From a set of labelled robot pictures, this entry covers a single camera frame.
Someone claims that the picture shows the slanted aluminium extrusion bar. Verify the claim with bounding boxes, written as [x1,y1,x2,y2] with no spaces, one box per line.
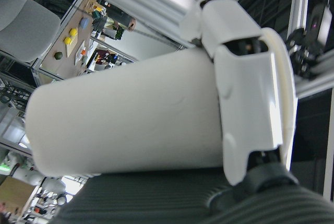
[294,48,334,100]

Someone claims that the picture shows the white cup beige stained inside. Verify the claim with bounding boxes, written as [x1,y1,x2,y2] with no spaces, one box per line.
[25,27,299,178]

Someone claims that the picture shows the frame-mounted camera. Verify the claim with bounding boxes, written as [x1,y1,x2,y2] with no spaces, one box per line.
[309,3,333,49]

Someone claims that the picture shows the wooden desk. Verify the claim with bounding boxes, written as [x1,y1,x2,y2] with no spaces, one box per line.
[39,0,108,79]

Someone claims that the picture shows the brown cardboard box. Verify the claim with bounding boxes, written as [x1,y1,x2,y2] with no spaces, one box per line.
[0,176,36,210]

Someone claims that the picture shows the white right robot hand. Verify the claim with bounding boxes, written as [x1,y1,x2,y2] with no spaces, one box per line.
[52,0,334,224]

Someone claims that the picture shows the grey office chair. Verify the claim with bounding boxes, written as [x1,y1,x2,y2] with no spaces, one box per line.
[0,0,61,63]

